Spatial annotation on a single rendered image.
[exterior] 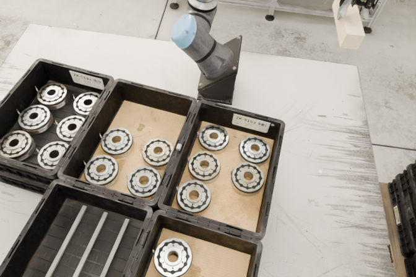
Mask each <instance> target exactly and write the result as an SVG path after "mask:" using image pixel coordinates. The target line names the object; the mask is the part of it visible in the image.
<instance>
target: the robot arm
mask: <svg viewBox="0 0 416 277"><path fill-rule="evenodd" d="M378 1H379V0H377V1H376V3H375V4H374V2H375V0H340V3H339V7H338V10H337V19H338V20H339V19H340V17H341V16H342V17H344V16H345V15H346V13H347V8H348V6H349V5H350V4H351V5H352V7H353V5H359V6H361V8H360V12H359V14H360V18H361V20H362V19H363V18H365V19H366V20H367V19H368V10H369V9H370V8H371V7H372V8H373V9H374V8H375V6H376V4H377V2H378ZM217 3H218V0H187V5H186V10H185V13H184V15H182V16H181V17H180V18H179V19H178V20H177V21H176V23H175V24H174V25H173V27H172V30H171V39H172V41H173V42H174V43H175V44H176V45H177V47H179V48H180V49H181V50H182V51H184V52H185V53H186V54H187V55H188V56H189V57H190V58H191V59H192V60H193V61H194V62H195V63H196V64H197V66H198V68H199V69H200V71H201V73H202V75H203V76H204V77H205V78H206V79H209V80H212V79H215V78H217V77H219V76H220V75H222V74H223V73H224V72H225V71H226V70H227V69H228V67H229V66H230V64H231V63H232V61H233V51H232V50H231V49H230V48H229V47H227V46H225V45H223V44H221V43H219V42H217V41H216V40H215V39H214V38H213V37H212V36H211V35H210V34H209V33H210V29H211V26H212V22H213V20H214V17H215V15H216V12H217Z"/></svg>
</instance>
